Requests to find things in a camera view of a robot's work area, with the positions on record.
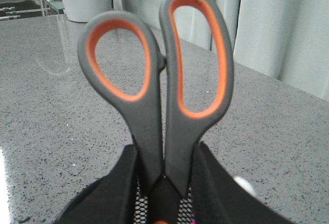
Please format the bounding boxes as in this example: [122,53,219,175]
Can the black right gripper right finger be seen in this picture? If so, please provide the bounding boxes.
[191,143,292,223]

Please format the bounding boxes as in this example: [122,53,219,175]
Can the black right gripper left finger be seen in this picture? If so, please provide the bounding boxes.
[55,145,138,223]

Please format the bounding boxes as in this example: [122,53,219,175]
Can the grey orange scissors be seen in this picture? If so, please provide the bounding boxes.
[77,0,234,196]

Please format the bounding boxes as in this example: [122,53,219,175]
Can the black mesh pen cup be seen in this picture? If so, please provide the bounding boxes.
[133,176,195,223]

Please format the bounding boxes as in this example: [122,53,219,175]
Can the light grey curtain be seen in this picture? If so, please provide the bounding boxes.
[113,0,328,100]

